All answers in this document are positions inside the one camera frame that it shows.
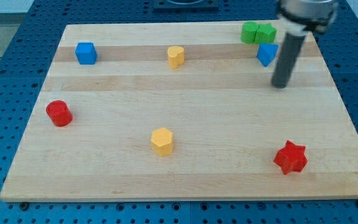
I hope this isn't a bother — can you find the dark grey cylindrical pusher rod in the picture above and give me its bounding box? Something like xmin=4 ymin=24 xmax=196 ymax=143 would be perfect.
xmin=271 ymin=32 xmax=305 ymax=88

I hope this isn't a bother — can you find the green circle block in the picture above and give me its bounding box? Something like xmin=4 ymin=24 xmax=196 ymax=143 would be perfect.
xmin=241 ymin=21 xmax=259 ymax=44

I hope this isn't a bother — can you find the yellow heart block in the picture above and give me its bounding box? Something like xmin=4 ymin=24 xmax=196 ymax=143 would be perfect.
xmin=167 ymin=45 xmax=185 ymax=69

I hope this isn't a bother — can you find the blue triangle block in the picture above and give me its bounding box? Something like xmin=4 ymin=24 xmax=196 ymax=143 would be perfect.
xmin=257 ymin=44 xmax=278 ymax=67

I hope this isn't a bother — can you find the green star block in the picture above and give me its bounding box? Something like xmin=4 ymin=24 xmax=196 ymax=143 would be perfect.
xmin=254 ymin=24 xmax=277 ymax=44

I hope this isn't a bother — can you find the red star block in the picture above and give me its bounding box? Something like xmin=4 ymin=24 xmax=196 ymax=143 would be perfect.
xmin=273 ymin=140 xmax=308 ymax=175

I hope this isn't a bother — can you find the wooden board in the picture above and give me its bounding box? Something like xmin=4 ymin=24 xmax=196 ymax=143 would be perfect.
xmin=0 ymin=21 xmax=358 ymax=202

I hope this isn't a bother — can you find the yellow hexagon block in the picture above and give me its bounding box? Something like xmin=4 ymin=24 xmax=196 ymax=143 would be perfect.
xmin=150 ymin=128 xmax=173 ymax=157

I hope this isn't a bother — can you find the blue cube block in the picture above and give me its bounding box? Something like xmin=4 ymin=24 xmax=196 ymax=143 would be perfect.
xmin=75 ymin=42 xmax=98 ymax=65

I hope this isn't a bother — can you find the red cylinder block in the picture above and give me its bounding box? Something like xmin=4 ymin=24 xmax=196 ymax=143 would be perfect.
xmin=45 ymin=100 xmax=73 ymax=127

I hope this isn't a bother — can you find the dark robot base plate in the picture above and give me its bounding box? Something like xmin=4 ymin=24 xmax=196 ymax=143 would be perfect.
xmin=152 ymin=0 xmax=220 ymax=11

